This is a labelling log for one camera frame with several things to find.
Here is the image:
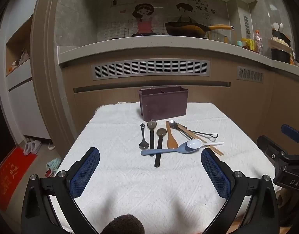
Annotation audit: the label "orange capped bottle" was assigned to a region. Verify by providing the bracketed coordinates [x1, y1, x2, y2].
[254, 30, 263, 54]

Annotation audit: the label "red floor mat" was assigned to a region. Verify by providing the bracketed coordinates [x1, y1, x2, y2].
[0, 147, 36, 211]

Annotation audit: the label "long black handled spoon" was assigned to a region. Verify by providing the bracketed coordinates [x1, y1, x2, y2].
[154, 128, 167, 168]

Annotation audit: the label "black pot on counter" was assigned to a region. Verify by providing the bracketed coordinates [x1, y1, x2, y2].
[271, 49, 290, 63]

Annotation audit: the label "grey slippers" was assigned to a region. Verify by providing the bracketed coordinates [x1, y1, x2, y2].
[23, 140, 42, 156]

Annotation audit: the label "wooden chopstick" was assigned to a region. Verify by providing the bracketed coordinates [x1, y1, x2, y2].
[178, 124, 206, 143]
[180, 130, 224, 156]

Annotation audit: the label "large grey vent grille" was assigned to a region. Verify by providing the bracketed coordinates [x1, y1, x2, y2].
[91, 58, 211, 80]

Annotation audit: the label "black wok yellow handle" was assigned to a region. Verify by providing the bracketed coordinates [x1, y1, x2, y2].
[165, 22, 234, 39]

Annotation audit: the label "black handled brown spoon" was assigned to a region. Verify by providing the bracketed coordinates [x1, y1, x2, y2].
[147, 121, 157, 150]

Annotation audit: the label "small grey vent grille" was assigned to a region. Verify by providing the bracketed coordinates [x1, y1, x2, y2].
[237, 66, 264, 83]

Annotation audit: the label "white textured table cloth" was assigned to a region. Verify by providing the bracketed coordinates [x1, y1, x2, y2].
[58, 102, 275, 233]

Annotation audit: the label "blue plastic rice spoon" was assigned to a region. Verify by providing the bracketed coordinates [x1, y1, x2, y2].
[141, 143, 201, 156]

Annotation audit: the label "wooden spoon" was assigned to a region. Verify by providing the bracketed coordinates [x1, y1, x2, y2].
[165, 121, 178, 149]

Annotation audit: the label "purple plastic utensil holder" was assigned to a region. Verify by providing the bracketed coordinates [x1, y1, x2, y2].
[138, 86, 189, 121]

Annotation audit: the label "black smiley handle spoon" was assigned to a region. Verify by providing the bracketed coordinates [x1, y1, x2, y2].
[139, 123, 149, 150]

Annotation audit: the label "steel spoon black loop handle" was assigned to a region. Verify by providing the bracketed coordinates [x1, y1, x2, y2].
[169, 120, 219, 142]

